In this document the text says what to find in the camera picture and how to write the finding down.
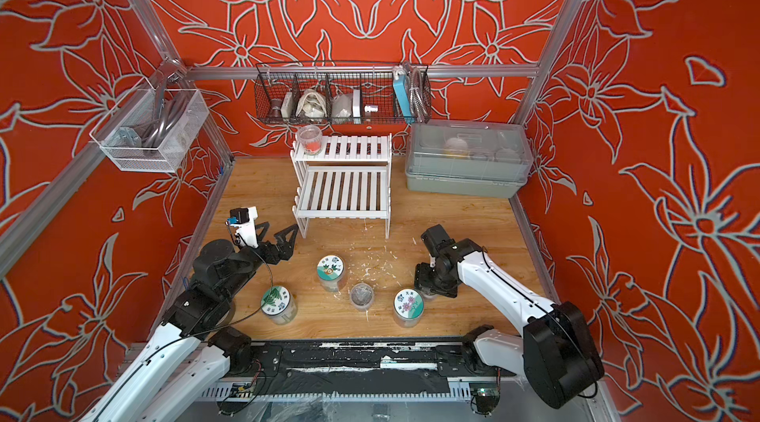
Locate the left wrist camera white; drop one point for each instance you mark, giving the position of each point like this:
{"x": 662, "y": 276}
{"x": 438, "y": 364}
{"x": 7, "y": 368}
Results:
{"x": 244, "y": 223}

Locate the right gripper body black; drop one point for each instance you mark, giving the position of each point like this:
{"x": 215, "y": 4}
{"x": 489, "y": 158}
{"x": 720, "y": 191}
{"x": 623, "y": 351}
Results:
{"x": 432, "y": 278}

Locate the black wire wall basket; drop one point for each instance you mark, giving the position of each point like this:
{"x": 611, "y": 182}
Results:
{"x": 343, "y": 93}

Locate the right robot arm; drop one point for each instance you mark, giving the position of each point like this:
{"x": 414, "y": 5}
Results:
{"x": 554, "y": 350}

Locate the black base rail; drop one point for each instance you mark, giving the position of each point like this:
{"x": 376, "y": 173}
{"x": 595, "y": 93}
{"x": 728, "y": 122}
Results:
{"x": 446, "y": 357}

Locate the small clear cup red seeds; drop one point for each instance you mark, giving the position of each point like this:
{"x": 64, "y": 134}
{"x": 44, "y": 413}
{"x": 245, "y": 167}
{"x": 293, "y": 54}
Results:
{"x": 309, "y": 138}

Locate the seed jar tree lid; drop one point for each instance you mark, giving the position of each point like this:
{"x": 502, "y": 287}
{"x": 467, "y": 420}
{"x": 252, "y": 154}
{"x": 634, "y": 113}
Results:
{"x": 279, "y": 305}

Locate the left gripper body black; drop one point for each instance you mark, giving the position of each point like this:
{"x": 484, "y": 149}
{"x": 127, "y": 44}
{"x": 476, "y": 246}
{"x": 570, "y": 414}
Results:
{"x": 266, "y": 253}

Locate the blue box in basket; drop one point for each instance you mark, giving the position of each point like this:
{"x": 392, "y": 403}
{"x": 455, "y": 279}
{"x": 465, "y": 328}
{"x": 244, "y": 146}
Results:
{"x": 402, "y": 96}

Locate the clear plastic wall bin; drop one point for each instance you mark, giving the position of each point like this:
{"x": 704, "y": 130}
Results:
{"x": 151, "y": 129}

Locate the grey lidded storage box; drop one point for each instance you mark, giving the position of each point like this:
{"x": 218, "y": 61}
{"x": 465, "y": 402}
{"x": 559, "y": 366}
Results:
{"x": 470, "y": 158}

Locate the seed jar flower lid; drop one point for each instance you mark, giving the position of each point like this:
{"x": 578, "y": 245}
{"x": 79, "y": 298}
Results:
{"x": 408, "y": 307}

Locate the white slatted wooden shelf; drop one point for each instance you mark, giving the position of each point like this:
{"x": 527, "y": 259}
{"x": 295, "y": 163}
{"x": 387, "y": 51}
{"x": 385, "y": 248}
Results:
{"x": 350, "y": 178}

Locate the small clear cup centre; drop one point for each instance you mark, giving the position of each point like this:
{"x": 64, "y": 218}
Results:
{"x": 362, "y": 296}

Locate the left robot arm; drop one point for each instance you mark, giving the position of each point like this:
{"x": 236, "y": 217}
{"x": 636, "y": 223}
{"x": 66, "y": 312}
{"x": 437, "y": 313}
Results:
{"x": 192, "y": 348}

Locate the seed jar strawberry lid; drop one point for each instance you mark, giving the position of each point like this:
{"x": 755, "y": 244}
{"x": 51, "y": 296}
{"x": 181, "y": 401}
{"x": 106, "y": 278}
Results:
{"x": 331, "y": 271}

